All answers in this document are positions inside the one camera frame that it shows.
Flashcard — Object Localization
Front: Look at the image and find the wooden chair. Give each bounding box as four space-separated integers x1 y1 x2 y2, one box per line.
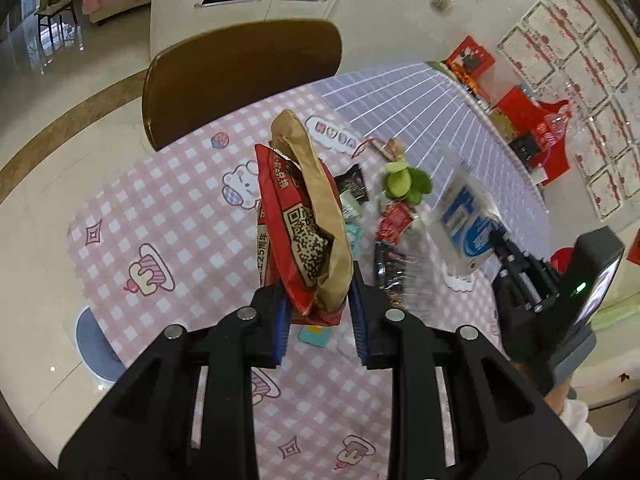
141 19 343 152

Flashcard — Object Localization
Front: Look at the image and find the small red wrapper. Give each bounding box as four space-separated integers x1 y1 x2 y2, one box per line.
376 204 418 247

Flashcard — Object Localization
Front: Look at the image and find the white blue packet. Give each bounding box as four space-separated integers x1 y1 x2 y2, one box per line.
432 145 507 277

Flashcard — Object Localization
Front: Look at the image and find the white cabinet with black panel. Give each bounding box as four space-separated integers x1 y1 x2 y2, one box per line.
150 0 361 61

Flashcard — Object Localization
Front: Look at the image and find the red paper bag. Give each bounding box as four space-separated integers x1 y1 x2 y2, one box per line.
492 85 575 187

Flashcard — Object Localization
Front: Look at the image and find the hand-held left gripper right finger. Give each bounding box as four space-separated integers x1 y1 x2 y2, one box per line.
350 262 588 480

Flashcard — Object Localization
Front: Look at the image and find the person's right forearm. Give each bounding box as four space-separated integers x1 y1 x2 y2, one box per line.
542 382 617 462

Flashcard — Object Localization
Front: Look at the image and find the wall of framed certificates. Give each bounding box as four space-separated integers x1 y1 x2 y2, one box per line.
497 0 640 221

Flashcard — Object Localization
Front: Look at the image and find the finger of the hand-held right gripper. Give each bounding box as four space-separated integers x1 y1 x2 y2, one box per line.
492 229 562 288
492 271 557 315

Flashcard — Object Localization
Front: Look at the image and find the red snack packet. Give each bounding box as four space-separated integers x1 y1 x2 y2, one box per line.
254 144 345 328

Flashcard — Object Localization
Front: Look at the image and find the small black box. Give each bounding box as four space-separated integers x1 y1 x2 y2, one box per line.
507 132 544 171

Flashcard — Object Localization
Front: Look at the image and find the dark snack packet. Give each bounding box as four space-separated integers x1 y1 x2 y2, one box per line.
374 240 417 307

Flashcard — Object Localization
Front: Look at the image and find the brown paper bag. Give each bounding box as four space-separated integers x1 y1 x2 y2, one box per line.
270 109 355 312

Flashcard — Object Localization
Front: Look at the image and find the tan charm with red cord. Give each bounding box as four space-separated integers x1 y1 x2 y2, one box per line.
350 137 407 162

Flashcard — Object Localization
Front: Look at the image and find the red gift box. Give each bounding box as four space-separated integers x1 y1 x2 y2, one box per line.
444 35 493 80

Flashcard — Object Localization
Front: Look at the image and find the teal packet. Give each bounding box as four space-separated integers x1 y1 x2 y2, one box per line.
342 220 364 257

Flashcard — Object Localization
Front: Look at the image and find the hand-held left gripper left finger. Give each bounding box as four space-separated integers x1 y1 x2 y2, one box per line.
59 285 291 480

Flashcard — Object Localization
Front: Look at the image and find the clear plastic wrap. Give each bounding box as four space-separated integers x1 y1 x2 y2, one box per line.
400 210 453 313

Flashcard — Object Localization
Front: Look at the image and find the pink checkered tablecloth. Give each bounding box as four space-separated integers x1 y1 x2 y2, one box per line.
66 82 501 480

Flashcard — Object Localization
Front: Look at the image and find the blue grid tablecloth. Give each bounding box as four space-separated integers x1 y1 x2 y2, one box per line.
312 62 551 281

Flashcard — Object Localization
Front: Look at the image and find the black snack wrapper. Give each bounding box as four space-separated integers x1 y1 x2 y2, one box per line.
334 165 371 208

